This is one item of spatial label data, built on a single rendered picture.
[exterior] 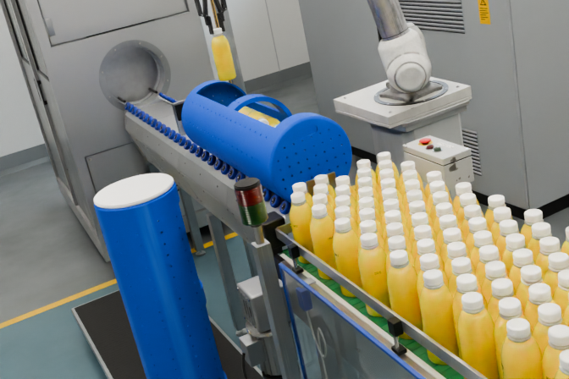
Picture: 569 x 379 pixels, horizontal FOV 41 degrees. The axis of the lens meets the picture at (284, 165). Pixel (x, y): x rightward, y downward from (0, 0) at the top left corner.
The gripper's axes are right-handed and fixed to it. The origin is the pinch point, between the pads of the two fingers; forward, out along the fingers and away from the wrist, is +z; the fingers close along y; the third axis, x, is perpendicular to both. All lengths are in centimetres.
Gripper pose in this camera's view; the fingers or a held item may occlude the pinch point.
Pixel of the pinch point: (215, 24)
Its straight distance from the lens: 293.8
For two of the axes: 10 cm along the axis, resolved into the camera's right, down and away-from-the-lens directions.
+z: 1.9, 9.2, 3.3
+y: -8.8, 3.1, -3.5
